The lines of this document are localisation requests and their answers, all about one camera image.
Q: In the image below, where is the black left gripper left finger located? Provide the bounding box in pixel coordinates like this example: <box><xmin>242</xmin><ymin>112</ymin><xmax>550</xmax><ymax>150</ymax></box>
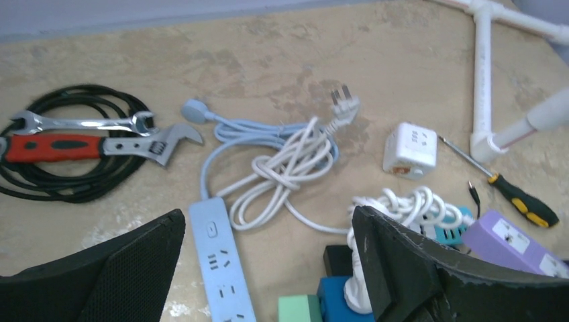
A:
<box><xmin>1</xmin><ymin>209</ymin><xmax>186</xmax><ymax>321</ymax></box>

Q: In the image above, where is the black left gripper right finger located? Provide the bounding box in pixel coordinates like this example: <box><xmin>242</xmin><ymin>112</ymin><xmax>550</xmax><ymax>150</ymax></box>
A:
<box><xmin>352</xmin><ymin>206</ymin><xmax>568</xmax><ymax>321</ymax></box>

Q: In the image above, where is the white cube power socket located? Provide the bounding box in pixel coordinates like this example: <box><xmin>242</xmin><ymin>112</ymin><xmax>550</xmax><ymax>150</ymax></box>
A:
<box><xmin>382</xmin><ymin>122</ymin><xmax>438</xmax><ymax>180</ymax></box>

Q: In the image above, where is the white power cord bundle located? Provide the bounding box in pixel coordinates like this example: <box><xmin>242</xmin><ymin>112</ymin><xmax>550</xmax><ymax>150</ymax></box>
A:
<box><xmin>215</xmin><ymin>84</ymin><xmax>362</xmax><ymax>235</ymax></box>

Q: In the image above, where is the light blue cord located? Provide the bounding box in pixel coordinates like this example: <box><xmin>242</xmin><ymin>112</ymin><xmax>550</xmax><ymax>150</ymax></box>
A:
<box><xmin>180</xmin><ymin>98</ymin><xmax>341</xmax><ymax>201</ymax></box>

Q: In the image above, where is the teal power strip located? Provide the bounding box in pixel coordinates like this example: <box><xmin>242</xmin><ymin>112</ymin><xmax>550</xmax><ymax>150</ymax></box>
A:
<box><xmin>419</xmin><ymin>205</ymin><xmax>474</xmax><ymax>247</ymax></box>

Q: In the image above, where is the black block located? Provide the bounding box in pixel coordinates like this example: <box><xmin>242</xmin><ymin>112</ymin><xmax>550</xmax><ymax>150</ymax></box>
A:
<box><xmin>323</xmin><ymin>245</ymin><xmax>353</xmax><ymax>277</ymax></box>

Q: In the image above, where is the blue block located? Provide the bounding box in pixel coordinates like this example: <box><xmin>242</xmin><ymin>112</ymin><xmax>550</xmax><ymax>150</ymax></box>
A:
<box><xmin>317</xmin><ymin>276</ymin><xmax>374</xmax><ymax>322</ymax></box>

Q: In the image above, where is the purple power strip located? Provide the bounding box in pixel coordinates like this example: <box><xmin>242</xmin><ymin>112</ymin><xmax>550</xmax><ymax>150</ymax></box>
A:
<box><xmin>462</xmin><ymin>210</ymin><xmax>568</xmax><ymax>279</ymax></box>

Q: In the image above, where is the light blue power strip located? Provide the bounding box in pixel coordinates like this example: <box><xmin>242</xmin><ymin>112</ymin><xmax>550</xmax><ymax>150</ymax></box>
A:
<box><xmin>189</xmin><ymin>197</ymin><xmax>256</xmax><ymax>322</ymax></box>

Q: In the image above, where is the green block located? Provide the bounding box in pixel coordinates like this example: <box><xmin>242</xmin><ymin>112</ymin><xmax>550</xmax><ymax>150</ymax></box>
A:
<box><xmin>278</xmin><ymin>294</ymin><xmax>323</xmax><ymax>322</ymax></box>

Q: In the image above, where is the yellow black screwdriver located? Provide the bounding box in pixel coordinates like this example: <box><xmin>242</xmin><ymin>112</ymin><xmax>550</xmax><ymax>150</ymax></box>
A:
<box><xmin>438</xmin><ymin>135</ymin><xmax>560</xmax><ymax>228</ymax></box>

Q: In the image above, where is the silver open-end spanner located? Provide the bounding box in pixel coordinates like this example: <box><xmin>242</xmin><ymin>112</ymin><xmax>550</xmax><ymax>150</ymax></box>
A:
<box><xmin>10</xmin><ymin>111</ymin><xmax>159</xmax><ymax>137</ymax></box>

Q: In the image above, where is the white cord of purple strip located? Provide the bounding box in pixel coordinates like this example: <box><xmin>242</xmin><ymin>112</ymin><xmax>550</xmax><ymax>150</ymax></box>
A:
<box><xmin>343</xmin><ymin>185</ymin><xmax>476</xmax><ymax>315</ymax></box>

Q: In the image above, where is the small black connector wire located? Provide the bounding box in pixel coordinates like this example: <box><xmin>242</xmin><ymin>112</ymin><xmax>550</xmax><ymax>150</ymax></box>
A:
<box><xmin>467</xmin><ymin>180</ymin><xmax>482</xmax><ymax>219</ymax></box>

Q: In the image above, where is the red handled adjustable wrench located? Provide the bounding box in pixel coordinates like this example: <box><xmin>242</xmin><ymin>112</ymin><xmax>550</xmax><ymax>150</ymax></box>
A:
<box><xmin>1</xmin><ymin>123</ymin><xmax>203</xmax><ymax>167</ymax></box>

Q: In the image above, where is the coiled black cable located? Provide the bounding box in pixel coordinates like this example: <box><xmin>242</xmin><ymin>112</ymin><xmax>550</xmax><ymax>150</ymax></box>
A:
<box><xmin>0</xmin><ymin>84</ymin><xmax>156</xmax><ymax>205</ymax></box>

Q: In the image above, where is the white PVC pipe frame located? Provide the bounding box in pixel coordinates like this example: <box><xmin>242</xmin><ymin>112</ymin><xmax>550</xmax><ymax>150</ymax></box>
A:
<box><xmin>439</xmin><ymin>0</ymin><xmax>568</xmax><ymax>163</ymax></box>

